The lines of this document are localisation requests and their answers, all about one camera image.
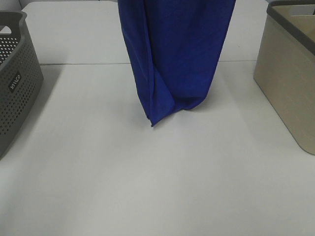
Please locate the blue microfiber towel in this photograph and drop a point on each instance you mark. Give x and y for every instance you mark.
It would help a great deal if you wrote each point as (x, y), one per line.
(174, 47)

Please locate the grey perforated plastic basket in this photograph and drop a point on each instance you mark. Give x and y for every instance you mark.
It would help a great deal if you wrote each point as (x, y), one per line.
(21, 77)

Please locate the beige plastic storage bin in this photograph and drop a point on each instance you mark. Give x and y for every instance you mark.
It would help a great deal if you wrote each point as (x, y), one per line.
(285, 67)

